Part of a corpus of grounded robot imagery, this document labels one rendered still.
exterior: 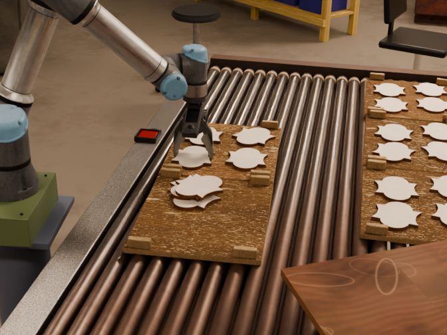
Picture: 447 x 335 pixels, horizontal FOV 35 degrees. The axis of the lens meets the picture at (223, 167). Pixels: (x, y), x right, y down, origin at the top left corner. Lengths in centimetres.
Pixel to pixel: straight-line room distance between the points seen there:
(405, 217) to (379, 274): 44
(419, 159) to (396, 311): 96
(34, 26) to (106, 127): 289
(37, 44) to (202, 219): 65
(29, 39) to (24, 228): 51
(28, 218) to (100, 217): 20
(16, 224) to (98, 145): 269
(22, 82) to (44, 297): 65
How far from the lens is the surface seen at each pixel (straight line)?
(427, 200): 213
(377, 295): 153
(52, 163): 442
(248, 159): 224
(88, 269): 179
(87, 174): 425
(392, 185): 217
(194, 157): 225
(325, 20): 673
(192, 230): 189
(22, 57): 205
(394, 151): 238
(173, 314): 163
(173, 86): 197
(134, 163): 229
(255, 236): 187
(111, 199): 209
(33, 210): 199
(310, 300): 149
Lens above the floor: 193
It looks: 27 degrees down
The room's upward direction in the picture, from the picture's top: 1 degrees clockwise
